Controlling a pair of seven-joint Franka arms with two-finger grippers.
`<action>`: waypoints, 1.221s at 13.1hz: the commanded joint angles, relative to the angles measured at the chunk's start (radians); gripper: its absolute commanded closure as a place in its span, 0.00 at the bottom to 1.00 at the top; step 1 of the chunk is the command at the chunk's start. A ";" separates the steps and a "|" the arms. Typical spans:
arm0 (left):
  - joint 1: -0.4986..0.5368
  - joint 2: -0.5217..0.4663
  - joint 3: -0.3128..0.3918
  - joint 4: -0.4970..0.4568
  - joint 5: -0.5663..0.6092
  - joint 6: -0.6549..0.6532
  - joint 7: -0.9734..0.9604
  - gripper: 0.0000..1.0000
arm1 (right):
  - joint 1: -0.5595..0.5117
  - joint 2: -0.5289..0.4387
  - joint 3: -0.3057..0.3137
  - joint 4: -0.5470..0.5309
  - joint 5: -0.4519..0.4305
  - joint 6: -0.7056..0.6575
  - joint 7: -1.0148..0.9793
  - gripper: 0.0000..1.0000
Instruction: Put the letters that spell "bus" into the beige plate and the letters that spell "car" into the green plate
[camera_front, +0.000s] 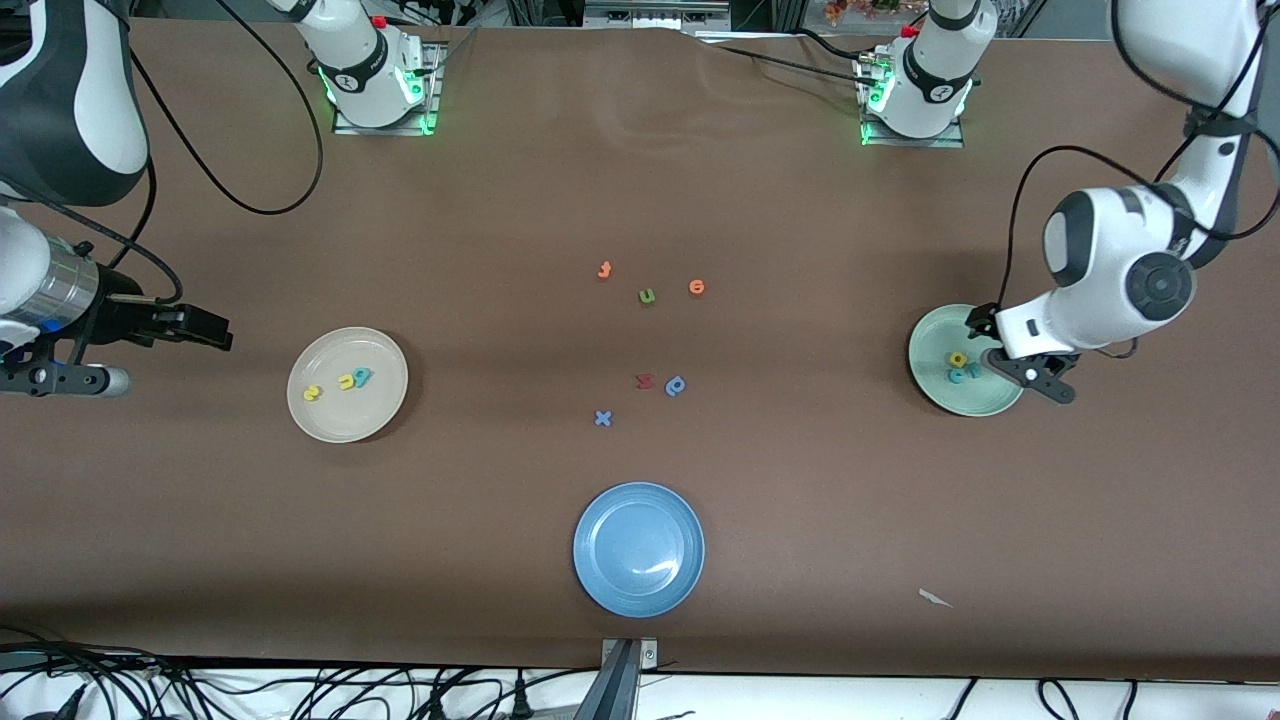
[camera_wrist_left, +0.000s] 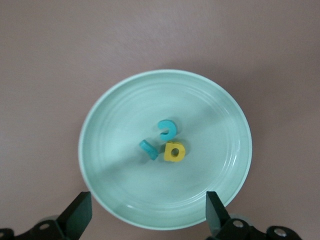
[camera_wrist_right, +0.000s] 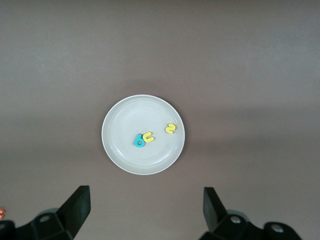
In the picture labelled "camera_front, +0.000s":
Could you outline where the green round plate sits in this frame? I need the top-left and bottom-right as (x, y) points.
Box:
(908, 303), (1029, 418)

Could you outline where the beige round plate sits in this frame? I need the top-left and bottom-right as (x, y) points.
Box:
(286, 326), (410, 444)

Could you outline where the blue round plate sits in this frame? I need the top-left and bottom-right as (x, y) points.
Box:
(572, 481), (707, 619)

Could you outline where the aluminium profile bar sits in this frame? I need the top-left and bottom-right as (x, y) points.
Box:
(583, 0), (733, 31)

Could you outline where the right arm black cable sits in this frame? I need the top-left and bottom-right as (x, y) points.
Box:
(0, 0), (326, 301)

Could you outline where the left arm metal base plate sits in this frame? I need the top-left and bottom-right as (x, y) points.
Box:
(858, 50), (967, 150)

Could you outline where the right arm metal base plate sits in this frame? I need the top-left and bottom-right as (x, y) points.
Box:
(332, 40), (445, 137)

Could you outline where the black cable on table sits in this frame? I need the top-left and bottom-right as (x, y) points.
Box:
(690, 28), (873, 89)

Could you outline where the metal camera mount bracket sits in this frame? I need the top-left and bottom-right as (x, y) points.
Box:
(573, 637), (659, 720)

